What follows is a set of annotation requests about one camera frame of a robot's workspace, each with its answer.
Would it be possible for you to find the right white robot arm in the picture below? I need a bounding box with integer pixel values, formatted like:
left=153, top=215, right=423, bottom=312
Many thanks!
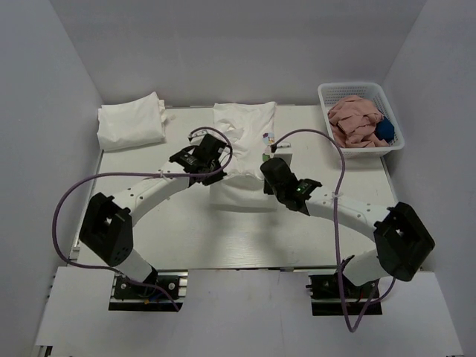
left=260, top=158, right=435, bottom=297

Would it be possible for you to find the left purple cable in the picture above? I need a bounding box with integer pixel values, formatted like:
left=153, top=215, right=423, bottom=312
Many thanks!
left=51, top=126, right=235, bottom=312

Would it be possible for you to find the white printed t shirt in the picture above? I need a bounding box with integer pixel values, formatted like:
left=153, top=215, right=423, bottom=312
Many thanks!
left=210, top=102, right=277, bottom=212

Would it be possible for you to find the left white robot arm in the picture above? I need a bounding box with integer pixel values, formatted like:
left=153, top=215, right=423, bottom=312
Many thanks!
left=79, top=128, right=232, bottom=297

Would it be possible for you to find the folded white t shirt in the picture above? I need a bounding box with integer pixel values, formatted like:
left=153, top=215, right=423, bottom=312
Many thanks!
left=97, top=92, right=168, bottom=152

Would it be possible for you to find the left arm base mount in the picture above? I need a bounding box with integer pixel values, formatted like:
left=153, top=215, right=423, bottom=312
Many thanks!
left=109, top=271, right=188, bottom=312

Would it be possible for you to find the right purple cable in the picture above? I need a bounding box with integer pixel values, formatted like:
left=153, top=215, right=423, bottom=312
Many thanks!
left=271, top=128, right=397, bottom=332

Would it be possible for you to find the pink t shirt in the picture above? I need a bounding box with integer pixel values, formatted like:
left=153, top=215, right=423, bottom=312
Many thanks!
left=327, top=95, right=389, bottom=149

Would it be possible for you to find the white plastic basket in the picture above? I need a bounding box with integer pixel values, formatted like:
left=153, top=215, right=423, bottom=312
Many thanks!
left=318, top=82, right=405, bottom=158

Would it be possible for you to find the purple cable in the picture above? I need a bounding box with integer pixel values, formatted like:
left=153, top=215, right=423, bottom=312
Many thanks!
left=51, top=126, right=235, bottom=312
left=271, top=128, right=397, bottom=332

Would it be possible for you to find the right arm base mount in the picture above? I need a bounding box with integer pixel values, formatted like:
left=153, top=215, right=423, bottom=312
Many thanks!
left=306, top=274, right=382, bottom=317

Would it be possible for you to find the blue t shirt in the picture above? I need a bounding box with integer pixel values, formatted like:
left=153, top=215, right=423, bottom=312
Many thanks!
left=375, top=116, right=395, bottom=144

